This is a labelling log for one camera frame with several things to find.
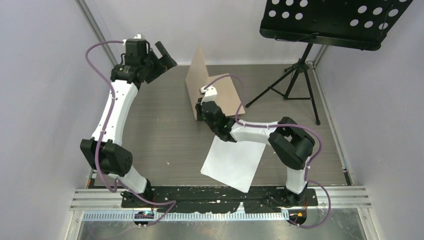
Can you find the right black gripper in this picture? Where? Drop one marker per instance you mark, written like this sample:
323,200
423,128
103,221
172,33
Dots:
199,117

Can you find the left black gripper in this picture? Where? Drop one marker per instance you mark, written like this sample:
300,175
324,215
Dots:
166,60

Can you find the brown cardboard folder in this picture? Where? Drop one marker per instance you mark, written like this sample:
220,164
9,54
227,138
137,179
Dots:
227,99

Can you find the white paper sheets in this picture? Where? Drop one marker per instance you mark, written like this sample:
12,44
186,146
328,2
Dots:
233,164

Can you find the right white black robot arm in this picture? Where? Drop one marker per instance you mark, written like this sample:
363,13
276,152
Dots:
292,143

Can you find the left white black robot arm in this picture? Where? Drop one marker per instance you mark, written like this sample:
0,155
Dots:
103,150

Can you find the black music stand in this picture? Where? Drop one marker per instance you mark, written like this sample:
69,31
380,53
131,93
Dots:
353,24

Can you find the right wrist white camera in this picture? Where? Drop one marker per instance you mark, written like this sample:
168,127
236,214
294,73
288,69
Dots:
209,94

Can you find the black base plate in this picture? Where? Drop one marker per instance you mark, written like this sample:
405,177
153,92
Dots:
220,199

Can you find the aluminium frame rail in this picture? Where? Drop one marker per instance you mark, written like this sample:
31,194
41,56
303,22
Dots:
98,205

